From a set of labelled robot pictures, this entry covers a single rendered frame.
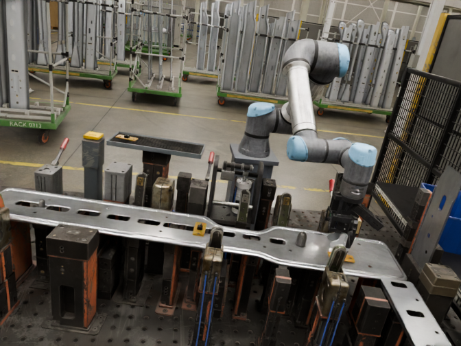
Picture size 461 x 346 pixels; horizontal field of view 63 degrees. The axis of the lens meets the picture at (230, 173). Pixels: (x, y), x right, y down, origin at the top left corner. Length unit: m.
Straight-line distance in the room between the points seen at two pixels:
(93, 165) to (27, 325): 0.62
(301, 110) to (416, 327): 0.68
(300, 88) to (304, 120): 0.13
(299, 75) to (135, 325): 0.98
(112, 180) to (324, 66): 0.85
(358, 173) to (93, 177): 1.04
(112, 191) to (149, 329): 0.48
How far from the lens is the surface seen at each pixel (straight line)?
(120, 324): 1.36
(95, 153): 1.59
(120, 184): 1.39
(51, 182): 1.50
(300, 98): 1.24
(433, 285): 1.28
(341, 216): 1.17
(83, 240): 1.15
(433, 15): 8.14
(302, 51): 1.36
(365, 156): 1.10
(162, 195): 1.36
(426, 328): 1.15
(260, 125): 1.67
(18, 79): 5.22
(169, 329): 1.34
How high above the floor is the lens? 1.65
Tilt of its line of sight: 22 degrees down
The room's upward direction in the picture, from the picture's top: 9 degrees clockwise
